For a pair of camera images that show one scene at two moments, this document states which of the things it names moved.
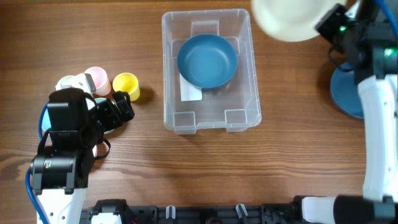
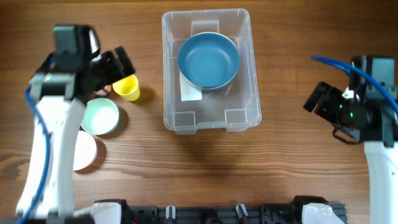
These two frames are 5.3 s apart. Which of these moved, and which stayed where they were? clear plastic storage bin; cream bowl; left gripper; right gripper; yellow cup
Moved: right gripper; cream bowl; left gripper
Stayed: yellow cup; clear plastic storage bin
